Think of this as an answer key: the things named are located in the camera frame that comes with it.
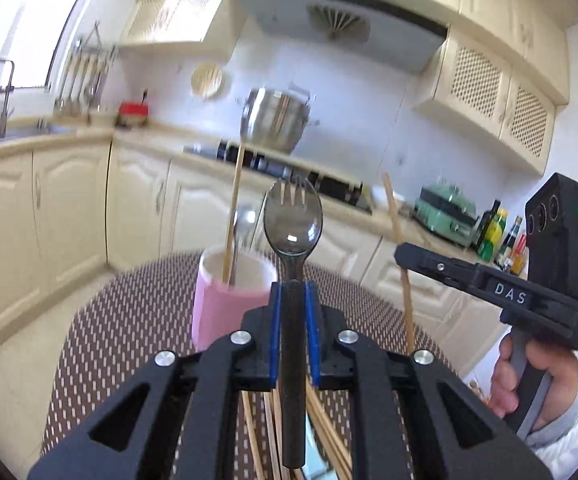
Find lower cream cabinets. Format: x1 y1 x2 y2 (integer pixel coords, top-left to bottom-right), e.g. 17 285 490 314
0 130 504 376

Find dark olive oil bottle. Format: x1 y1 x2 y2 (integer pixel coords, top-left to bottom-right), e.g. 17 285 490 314
475 200 500 252

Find stainless steel steamer pot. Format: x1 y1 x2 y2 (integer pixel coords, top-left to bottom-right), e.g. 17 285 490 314
240 84 314 154

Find cream round wall strainer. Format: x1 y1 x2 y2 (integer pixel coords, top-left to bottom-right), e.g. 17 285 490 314
190 62 225 100

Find red bowl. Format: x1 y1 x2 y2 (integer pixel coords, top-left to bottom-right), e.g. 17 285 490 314
115 89 149 129

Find yellow green bottle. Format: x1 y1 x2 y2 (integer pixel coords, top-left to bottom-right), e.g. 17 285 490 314
479 208 508 262

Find black camera box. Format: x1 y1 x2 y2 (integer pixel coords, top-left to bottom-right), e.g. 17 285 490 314
525 172 578 301

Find hanging utensil rack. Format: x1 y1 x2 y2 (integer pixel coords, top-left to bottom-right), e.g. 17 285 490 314
54 21 116 120

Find metal spoon in holder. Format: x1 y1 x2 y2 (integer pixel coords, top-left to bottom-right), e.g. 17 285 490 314
228 205 256 286

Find person's right hand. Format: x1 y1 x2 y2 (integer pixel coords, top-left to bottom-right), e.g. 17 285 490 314
488 330 578 439

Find light blue handled utensil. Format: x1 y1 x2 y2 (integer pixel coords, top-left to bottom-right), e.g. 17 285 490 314
302 416 338 480

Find chrome kitchen faucet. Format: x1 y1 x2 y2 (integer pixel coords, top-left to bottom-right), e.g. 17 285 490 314
0 58 16 141

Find pink cylindrical utensil holder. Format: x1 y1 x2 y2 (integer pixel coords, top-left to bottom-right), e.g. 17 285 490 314
191 246 278 351

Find dark soy sauce bottle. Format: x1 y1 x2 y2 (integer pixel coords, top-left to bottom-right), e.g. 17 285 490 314
495 216 523 270

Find green electric cooker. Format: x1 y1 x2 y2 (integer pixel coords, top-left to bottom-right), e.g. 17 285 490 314
414 182 478 247

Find stainless steel sink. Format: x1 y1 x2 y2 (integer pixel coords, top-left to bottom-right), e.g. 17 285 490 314
0 125 75 143

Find red-capped sauce bottle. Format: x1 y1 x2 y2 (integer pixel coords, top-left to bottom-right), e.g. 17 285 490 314
509 233 526 275

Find upper cream cabinets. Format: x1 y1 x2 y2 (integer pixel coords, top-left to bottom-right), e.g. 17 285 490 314
120 0 570 174

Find black gas stove top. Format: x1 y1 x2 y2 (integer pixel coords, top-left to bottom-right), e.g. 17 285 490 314
182 141 372 214

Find wooden chopstick in holder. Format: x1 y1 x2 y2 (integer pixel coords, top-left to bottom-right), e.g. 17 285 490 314
222 140 246 286

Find cream cabinets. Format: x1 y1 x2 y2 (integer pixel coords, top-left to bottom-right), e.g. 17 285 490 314
120 0 570 174
0 130 504 376

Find grey range hood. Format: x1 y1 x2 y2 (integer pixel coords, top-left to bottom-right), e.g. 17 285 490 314
234 0 448 74

